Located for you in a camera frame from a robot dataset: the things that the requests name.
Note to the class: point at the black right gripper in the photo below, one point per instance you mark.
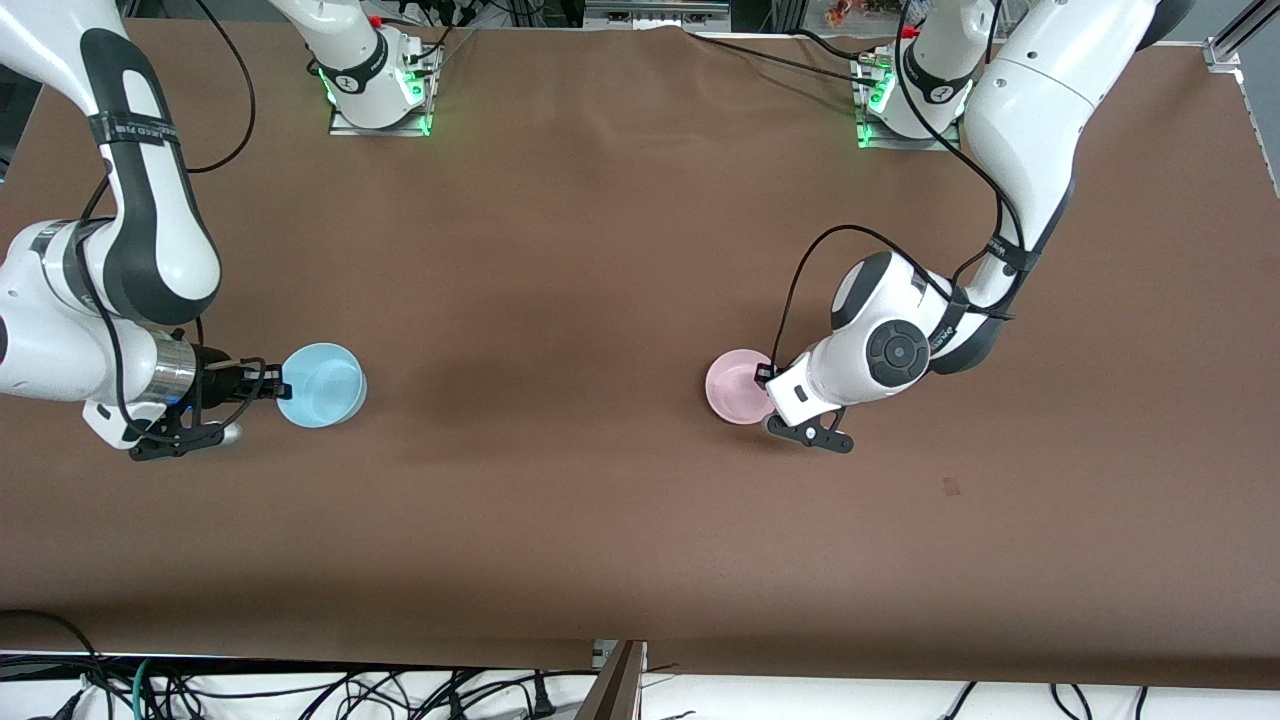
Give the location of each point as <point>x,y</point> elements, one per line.
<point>217,379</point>

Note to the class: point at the pink bowl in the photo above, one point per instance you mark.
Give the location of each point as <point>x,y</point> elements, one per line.
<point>732,388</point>

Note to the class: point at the light blue bowl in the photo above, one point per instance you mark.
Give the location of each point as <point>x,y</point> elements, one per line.
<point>325,385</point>

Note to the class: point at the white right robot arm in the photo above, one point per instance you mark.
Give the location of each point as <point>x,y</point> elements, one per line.
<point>160,230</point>

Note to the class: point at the brown table cover sheet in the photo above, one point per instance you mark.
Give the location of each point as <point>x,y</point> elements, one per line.
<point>600,520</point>

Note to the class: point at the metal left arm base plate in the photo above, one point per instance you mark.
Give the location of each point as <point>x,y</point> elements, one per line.
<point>880,140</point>

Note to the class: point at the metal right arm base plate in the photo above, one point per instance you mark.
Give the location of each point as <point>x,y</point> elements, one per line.
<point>345,130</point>

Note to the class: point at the grey metal post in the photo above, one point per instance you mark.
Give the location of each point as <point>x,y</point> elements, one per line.
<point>612,690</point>

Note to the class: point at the silver corner bracket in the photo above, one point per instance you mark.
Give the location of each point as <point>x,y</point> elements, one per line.
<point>1225,52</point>

